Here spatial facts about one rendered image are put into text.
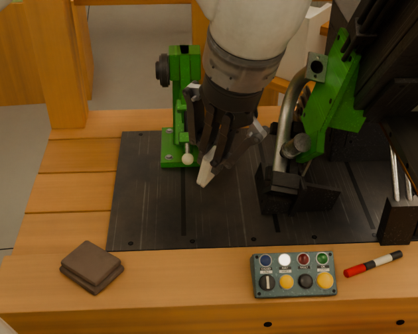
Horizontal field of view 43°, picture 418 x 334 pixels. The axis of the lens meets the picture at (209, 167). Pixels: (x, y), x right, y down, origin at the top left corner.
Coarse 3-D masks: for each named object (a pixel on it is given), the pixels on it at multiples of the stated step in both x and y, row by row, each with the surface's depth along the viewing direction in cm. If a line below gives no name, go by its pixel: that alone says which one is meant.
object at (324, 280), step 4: (324, 272) 96; (320, 276) 96; (324, 276) 96; (328, 276) 96; (316, 280) 96; (320, 280) 95; (324, 280) 95; (328, 280) 95; (332, 280) 96; (320, 284) 95; (324, 284) 95; (328, 284) 95; (324, 288) 96
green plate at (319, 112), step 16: (336, 48) 100; (336, 64) 99; (352, 64) 92; (336, 80) 97; (352, 80) 96; (320, 96) 104; (336, 96) 96; (352, 96) 98; (304, 112) 111; (320, 112) 102; (336, 112) 100; (352, 112) 100; (320, 128) 101; (336, 128) 102; (352, 128) 102
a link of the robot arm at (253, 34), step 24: (216, 0) 52; (240, 0) 50; (264, 0) 49; (288, 0) 50; (216, 24) 55; (240, 24) 52; (264, 24) 52; (288, 24) 52; (240, 48) 55; (264, 48) 55
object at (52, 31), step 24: (24, 0) 120; (48, 0) 121; (192, 0) 122; (48, 24) 124; (72, 24) 131; (192, 24) 126; (48, 48) 128; (72, 48) 130; (48, 72) 132; (72, 72) 132; (48, 96) 136; (72, 96) 137; (72, 120) 141
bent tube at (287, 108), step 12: (312, 60) 102; (324, 60) 103; (300, 72) 107; (312, 72) 102; (324, 72) 103; (300, 84) 110; (288, 96) 113; (288, 108) 114; (288, 120) 114; (288, 132) 114; (276, 144) 114; (276, 156) 113; (276, 168) 112
